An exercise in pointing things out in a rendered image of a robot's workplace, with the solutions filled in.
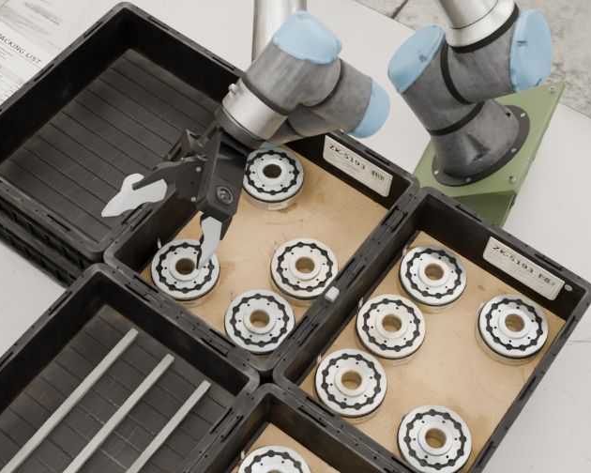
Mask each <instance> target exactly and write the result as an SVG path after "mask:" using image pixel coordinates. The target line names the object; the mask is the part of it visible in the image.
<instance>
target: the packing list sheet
mask: <svg viewBox="0 0 591 473"><path fill-rule="evenodd" d="M53 59H54V57H53V56H52V55H50V54H49V53H46V52H45V51H43V50H42V49H40V48H39V47H38V46H37V45H35V44H34V43H32V42H31V41H29V40H28V39H26V38H24V37H23V36H21V35H20V34H18V33H17V32H15V31H14V30H12V29H11V28H9V27H8V26H7V25H5V24H4V23H2V22H1V21H0V104H1V103H3V102H4V101H5V100H6V99H7V98H8V97H10V96H11V95H12V94H13V93H14V92H15V91H17V90H18V89H19V88H20V87H21V86H22V85H23V84H25V83H26V82H27V81H28V80H29V79H31V78H32V77H33V76H34V75H35V74H36V73H38V72H39V71H40V70H41V69H42V68H43V67H45V66H46V65H47V64H48V63H49V62H50V61H52V60H53Z"/></svg>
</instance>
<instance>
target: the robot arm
mask: <svg viewBox="0 0 591 473"><path fill-rule="evenodd" d="M307 1H308V0H253V21H252V44H251V64H250V66H249V67H248V68H247V70H246V71H245V72H244V74H243V75H242V76H241V78H240V79H239V80H238V81H237V83H236V84H230V86H229V91H230V92H229V93H228V94H227V96H226V97H225V98H224V99H223V101H222V104H221V105H220V107H219V108H218V109H217V111H216V112H215V113H214V116H215V117H216V119H215V120H214V121H213V122H212V124H211V125H210V126H209V127H208V129H207V130H206V131H205V133H204V134H203V135H201V134H199V133H198V134H194V133H192V132H190V131H189V130H187V129H185V131H184V132H183V133H182V134H181V136H180V137H179V138H178V139H177V141H176V142H175V143H174V145H173V146H172V147H171V149H170V150H169V151H168V152H167V154H166V155H165V156H164V158H163V163H161V164H159V165H157V166H155V167H154V168H152V169H151V170H150V171H149V172H148V173H147V174H146V175H145V176H142V175H139V174H134V175H130V176H128V177H127V178H126V179H125V180H124V183H123V186H122V189H121V191H120V192H119V193H118V194H117V195H116V196H115V197H114V198H113V199H112V200H111V201H110V202H109V204H108V205H107V206H106V207H105V208H104V209H103V211H102V212H101V215H102V217H103V218H108V217H118V216H119V215H120V214H122V213H123V212H125V211H126V210H130V209H135V208H136V207H137V206H139V205H140V204H142V203H146V202H151V203H155V202H157V201H160V200H162V199H163V198H164V196H165V192H166V190H167V186H170V185H171V184H175V188H176V197H177V198H178V199H181V198H184V197H185V198H187V199H188V200H190V201H192V202H193V203H194V204H195V206H196V208H197V210H199V211H201V212H203V213H204V214H202V215H201V216H200V226H201V230H202V232H203V234H202V236H201V238H200V240H199V242H200V247H201V248H200V250H199V252H198V254H197V261H196V269H198V270H200V269H202V268H203V267H204V265H205V264H206V263H207V262H208V261H209V260H210V258H211V257H212V256H213V254H214V253H215V251H216V249H217V248H218V246H219V244H220V242H221V241H222V240H223V238H224V236H225V234H226V232H227V230H228V228H229V226H230V224H231V222H232V220H233V216H234V215H235V214H236V212H237V208H238V203H239V199H240V194H241V190H242V185H243V180H244V176H245V172H246V167H247V162H248V158H249V153H250V149H251V148H253V149H259V148H262V147H270V146H279V145H282V144H284V143H287V142H291V141H294V140H298V139H302V138H305V137H311V136H314V135H318V134H322V133H326V132H330V131H333V130H343V132H344V133H346V134H347V135H352V136H354V137H356V138H359V139H364V138H368V137H371V136H373V134H375V133H376V132H377V131H378V130H379V129H380V128H382V127H383V126H384V124H385V123H386V120H387V118H388V115H389V110H390V98H389V95H388V93H387V92H386V90H385V89H384V88H383V87H382V86H381V85H379V84H378V83H376V82H375V81H374V80H373V78H372V77H371V76H369V75H365V74H364V73H362V72H361V71H359V70H358V69H356V68H354V67H353V66H351V65H350V64H348V63H347V62H345V61H344V60H342V59H341V58H340V57H339V53H340V52H341V50H342V43H341V40H340V39H339V38H338V37H337V36H336V35H335V34H334V33H333V32H332V31H331V30H330V29H329V28H328V27H327V26H326V25H324V24H323V23H321V22H320V21H319V20H318V19H317V18H315V17H314V16H312V15H311V14H309V13H308V12H307ZM432 1H433V2H434V4H435V5H436V7H437V8H438V10H439V11H440V13H441V14H442V16H443V18H444V19H445V21H446V22H447V24H448V29H447V34H446V32H445V30H444V29H443V28H441V27H440V26H438V25H435V24H434V25H429V26H426V27H424V28H422V29H420V30H418V31H417V32H415V34H413V35H412V36H411V37H410V38H408V39H407V40H406V41H405V42H404V43H403V44H402V45H401V46H400V47H399V48H398V50H397V51H396V52H395V53H394V54H393V55H392V57H391V59H390V61H389V63H388V66H387V77H388V79H389V80H390V81H391V83H392V84H393V86H394V87H395V91H396V92H397V94H400V95H401V97H402V98H403V100H404V101H405V103H406V104H407V105H408V107H409V108H410V109H411V111H412V112H413V113H414V115H415V116H416V117H417V119H418V120H419V122H420V123H421V124H422V126H423V127H424V128H425V130H426V131H427V132H428V133H429V134H430V137H431V140H432V145H433V148H434V151H435V156H436V159H437V162H438V163H439V165H440V166H441V168H442V169H443V170H444V172H445V173H446V174H447V175H451V176H456V177H460V176H468V175H473V174H476V173H478V172H480V171H482V170H484V169H486V168H488V167H490V166H491V165H493V164H494V163H496V162H497V161H498V160H500V159H501V158H502V157H503V156H504V155H505V154H506V153H507V152H508V151H509V149H510V148H511V147H512V145H513V144H514V142H515V140H516V138H517V136H518V133H519V122H518V120H517V119H516V117H515V116H514V114H513V113H512V112H511V111H510V109H508V108H507V107H505V106H504V105H502V104H501V103H500V102H498V101H497V100H495V98H499V97H503V96H506V95H510V94H514V93H518V94H520V93H522V92H524V91H525V90H528V89H531V88H534V87H537V86H540V85H541V84H543V83H544V82H545V80H546V79H547V77H548V75H549V73H550V70H551V66H552V62H553V44H552V38H551V33H550V30H549V27H548V24H547V23H546V21H545V19H544V17H543V16H542V15H541V14H540V13H539V12H538V11H535V10H534V9H525V10H524V11H520V9H519V7H518V6H517V4H516V3H515V1H514V0H432ZM192 137H193V138H194V139H193V138H192ZM195 139H196V140H197V141H196V140H195ZM180 141H181V145H180V146H179V147H178V148H177V150H176V151H175V152H174V153H173V155H172V156H171V157H170V154H171V153H172V152H173V150H174V149H175V147H176V146H177V145H178V144H179V142H180Z"/></svg>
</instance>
